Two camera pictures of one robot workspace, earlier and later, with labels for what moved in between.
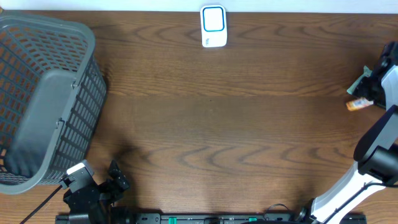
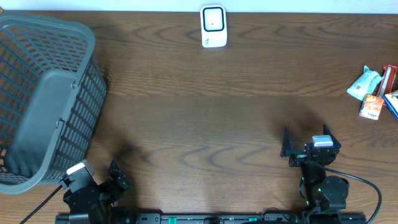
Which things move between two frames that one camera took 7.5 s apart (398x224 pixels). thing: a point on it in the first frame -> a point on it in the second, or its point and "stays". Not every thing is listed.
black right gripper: (363, 89) -> (299, 156)
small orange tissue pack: (358, 103) -> (371, 106)
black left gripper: (122, 181) stays
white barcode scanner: (213, 24) stays
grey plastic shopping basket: (52, 97) stays
